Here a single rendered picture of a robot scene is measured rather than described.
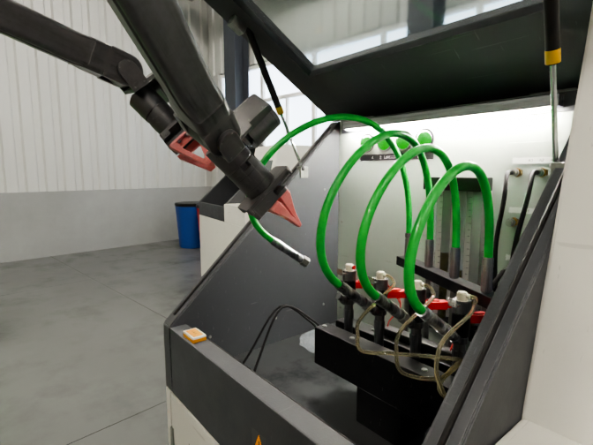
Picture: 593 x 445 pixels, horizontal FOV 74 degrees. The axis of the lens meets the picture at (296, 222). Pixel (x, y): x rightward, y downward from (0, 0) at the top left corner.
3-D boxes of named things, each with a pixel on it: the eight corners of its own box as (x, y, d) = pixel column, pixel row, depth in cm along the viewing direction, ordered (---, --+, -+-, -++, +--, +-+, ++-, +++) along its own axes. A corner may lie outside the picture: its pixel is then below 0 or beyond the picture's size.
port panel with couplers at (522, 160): (491, 292, 83) (501, 142, 79) (499, 289, 85) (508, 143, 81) (562, 309, 73) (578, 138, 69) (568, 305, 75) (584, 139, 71)
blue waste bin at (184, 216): (169, 245, 691) (168, 202, 682) (199, 241, 734) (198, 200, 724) (187, 251, 650) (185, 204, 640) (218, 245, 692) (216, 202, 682)
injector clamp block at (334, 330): (313, 393, 84) (314, 325, 82) (346, 378, 91) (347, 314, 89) (467, 493, 58) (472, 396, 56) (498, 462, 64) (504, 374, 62)
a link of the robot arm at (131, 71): (104, 70, 78) (114, 65, 71) (150, 39, 82) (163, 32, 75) (145, 121, 85) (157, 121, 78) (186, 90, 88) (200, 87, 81)
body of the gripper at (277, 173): (295, 173, 66) (265, 140, 63) (255, 218, 64) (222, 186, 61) (281, 173, 72) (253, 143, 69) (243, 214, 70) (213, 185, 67)
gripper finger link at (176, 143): (225, 158, 83) (193, 126, 83) (221, 148, 76) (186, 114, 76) (201, 180, 82) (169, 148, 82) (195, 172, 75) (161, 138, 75)
